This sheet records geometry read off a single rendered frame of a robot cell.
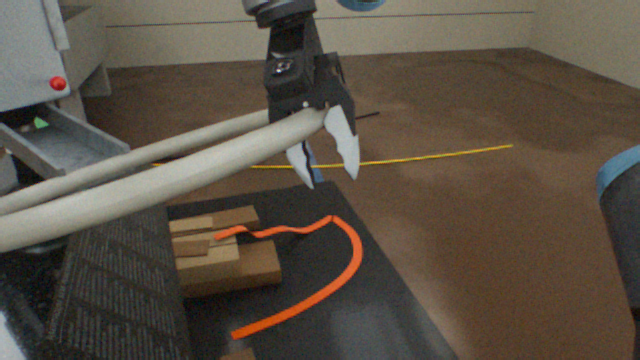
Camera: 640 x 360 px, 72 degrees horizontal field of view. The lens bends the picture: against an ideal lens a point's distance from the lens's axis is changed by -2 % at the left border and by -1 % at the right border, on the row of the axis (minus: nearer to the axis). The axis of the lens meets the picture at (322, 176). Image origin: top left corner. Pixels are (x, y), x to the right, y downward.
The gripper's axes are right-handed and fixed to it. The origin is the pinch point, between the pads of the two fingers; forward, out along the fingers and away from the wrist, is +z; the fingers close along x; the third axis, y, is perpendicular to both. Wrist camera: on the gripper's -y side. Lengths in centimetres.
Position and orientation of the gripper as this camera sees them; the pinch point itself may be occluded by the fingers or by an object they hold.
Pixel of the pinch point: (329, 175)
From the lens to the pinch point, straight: 53.3
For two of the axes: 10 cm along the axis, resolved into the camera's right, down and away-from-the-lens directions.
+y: 2.3, -3.0, 9.3
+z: 2.8, 9.3, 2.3
